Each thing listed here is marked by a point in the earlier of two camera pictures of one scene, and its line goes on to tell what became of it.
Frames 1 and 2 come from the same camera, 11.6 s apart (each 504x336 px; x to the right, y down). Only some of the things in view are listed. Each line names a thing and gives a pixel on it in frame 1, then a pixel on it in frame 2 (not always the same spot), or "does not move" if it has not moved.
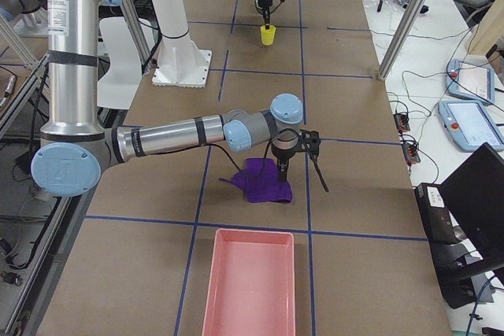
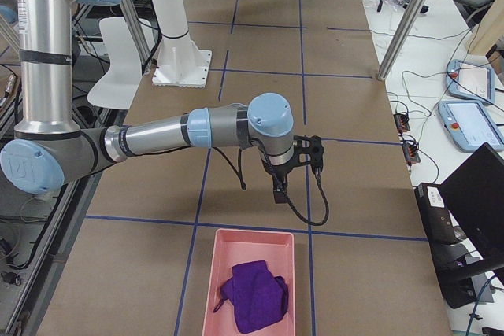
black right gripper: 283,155 to 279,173
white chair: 120,86 does not move
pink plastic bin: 250,286 does not move
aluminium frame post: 411,14 does not move
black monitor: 464,218 does not move
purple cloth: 260,180 to 259,297
